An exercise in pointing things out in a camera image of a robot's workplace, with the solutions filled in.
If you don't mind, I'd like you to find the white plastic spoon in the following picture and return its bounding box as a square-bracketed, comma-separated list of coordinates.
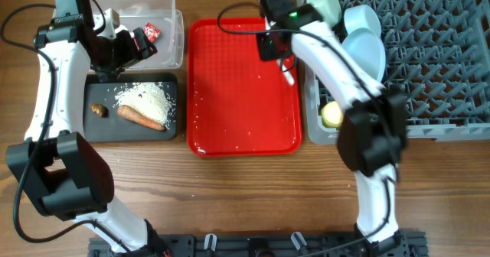
[264, 17, 295, 86]

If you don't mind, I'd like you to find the red snack wrapper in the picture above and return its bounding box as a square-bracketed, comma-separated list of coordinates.
[132, 22, 161, 47]

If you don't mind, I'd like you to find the brown food scrap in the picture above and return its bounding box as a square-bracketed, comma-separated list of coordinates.
[90, 104, 107, 118]

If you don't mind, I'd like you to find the orange carrot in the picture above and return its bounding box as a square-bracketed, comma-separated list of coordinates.
[117, 105, 165, 132]

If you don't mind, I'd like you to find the white rice pile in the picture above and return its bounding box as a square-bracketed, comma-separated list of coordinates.
[113, 82, 177, 129]

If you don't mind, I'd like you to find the green bowl with rice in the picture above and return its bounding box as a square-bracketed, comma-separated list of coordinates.
[306, 0, 341, 27]

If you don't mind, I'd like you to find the light blue small bowl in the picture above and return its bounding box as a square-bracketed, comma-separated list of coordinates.
[344, 5, 382, 37]

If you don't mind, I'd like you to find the yellow plastic cup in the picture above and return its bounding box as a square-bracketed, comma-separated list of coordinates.
[320, 101, 344, 129]

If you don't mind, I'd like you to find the light blue plate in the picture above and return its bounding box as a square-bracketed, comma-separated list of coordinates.
[341, 28, 386, 83]

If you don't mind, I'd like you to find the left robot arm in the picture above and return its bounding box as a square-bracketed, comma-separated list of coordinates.
[6, 0, 171, 256]

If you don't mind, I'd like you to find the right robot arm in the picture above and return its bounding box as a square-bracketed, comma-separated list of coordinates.
[257, 0, 407, 255]

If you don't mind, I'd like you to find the clear plastic waste bin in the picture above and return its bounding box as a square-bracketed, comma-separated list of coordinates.
[51, 0, 185, 73]

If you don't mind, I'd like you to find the grey dishwasher rack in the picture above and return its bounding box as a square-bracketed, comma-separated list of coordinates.
[296, 0, 490, 145]

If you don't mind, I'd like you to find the red serving tray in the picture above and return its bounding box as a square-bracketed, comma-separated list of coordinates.
[187, 17, 302, 158]

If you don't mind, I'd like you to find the black plastic tray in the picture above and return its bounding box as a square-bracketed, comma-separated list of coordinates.
[83, 72, 178, 142]

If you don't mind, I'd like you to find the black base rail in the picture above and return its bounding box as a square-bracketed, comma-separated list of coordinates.
[87, 230, 428, 257]

